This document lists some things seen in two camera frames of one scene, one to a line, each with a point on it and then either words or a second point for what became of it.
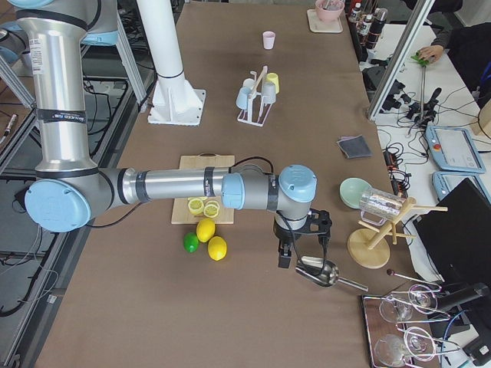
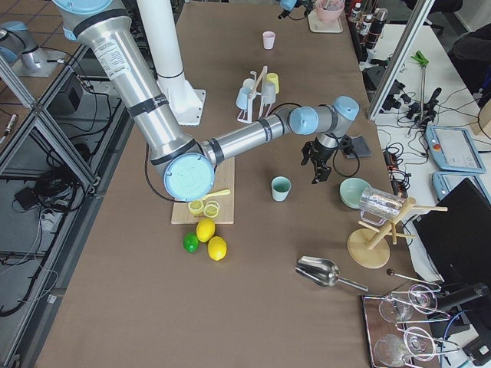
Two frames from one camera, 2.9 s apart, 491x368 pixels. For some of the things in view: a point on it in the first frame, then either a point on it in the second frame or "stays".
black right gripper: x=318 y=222 to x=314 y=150
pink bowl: x=329 y=10 stays
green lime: x=191 y=241 stays
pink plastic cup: x=268 y=39 stays
